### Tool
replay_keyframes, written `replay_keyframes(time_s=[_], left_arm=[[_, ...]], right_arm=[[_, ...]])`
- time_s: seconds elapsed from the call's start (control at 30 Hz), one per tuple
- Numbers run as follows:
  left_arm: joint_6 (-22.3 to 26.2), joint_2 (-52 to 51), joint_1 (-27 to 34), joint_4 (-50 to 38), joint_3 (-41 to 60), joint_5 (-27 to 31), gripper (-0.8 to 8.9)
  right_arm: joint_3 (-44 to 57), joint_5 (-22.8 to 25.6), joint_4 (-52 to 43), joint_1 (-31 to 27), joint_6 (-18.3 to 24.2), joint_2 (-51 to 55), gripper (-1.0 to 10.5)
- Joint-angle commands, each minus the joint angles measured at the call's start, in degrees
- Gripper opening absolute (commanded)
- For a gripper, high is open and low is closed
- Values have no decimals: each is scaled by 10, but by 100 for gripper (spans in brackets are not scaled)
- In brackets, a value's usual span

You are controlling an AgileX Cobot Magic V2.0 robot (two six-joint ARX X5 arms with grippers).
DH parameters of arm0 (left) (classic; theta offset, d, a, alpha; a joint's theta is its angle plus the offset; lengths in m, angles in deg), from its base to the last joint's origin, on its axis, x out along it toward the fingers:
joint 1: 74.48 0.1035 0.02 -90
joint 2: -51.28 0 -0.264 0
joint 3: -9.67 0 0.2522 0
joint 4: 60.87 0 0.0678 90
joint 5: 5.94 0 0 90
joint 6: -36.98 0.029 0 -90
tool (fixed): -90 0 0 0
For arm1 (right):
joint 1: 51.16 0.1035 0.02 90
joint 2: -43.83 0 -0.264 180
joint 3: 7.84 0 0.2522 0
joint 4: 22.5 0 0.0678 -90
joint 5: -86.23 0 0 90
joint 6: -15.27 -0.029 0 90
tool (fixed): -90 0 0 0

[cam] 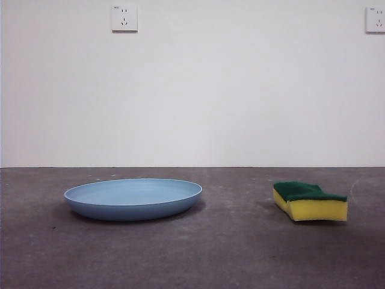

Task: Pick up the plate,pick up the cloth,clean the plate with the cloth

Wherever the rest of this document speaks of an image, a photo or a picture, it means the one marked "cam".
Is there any white wall socket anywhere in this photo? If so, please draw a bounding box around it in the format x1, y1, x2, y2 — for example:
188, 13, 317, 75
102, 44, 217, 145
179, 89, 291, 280
365, 6, 385, 34
111, 5, 139, 34

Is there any yellow sponge with green pad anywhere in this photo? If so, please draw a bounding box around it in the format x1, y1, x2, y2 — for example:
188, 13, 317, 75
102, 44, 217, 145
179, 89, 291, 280
273, 181, 349, 223

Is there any blue round plate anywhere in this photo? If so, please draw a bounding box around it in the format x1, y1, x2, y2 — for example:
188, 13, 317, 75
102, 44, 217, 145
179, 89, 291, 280
63, 178, 203, 222

